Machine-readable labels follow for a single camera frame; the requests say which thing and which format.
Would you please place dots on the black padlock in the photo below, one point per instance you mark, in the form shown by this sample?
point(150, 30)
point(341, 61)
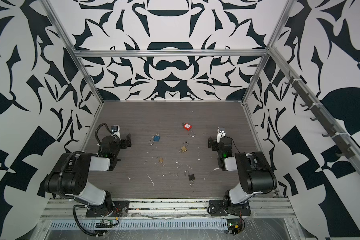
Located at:
point(191, 178)

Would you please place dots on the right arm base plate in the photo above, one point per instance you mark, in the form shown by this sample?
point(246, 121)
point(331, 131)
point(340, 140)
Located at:
point(219, 208)

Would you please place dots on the circuit board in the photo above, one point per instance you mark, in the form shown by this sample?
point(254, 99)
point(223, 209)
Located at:
point(107, 223)
point(234, 228)

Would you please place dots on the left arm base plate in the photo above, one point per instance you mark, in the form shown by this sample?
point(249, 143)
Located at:
point(116, 209)

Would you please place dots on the aluminium front rail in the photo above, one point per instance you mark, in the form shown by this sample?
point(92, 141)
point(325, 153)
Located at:
point(197, 208)

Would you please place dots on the wall hook rack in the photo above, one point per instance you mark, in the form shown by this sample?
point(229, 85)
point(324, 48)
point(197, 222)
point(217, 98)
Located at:
point(322, 115)

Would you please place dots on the right circuit board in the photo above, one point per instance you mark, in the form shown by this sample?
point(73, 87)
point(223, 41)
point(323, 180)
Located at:
point(234, 228)

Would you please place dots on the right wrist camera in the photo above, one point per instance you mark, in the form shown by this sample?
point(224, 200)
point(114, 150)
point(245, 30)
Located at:
point(221, 134)

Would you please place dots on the left circuit board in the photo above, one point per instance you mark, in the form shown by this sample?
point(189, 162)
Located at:
point(107, 223)

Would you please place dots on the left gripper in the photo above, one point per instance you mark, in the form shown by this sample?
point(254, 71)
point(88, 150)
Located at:
point(127, 141)

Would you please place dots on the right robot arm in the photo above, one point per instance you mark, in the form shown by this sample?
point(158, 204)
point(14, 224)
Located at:
point(255, 173)

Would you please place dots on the red padlock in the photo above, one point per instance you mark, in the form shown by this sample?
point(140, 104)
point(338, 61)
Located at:
point(188, 128)

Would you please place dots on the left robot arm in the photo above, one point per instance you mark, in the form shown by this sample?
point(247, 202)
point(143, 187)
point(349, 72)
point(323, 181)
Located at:
point(69, 177)

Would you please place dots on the blue padlock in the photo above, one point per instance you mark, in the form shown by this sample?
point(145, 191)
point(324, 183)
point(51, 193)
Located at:
point(155, 138)

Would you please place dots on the large brass padlock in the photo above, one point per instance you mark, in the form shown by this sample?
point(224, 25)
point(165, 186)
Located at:
point(183, 148)

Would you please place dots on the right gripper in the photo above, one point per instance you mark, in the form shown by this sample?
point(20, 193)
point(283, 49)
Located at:
point(210, 142)

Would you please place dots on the white cable duct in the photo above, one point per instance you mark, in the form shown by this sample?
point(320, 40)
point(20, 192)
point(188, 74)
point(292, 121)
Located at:
point(173, 224)

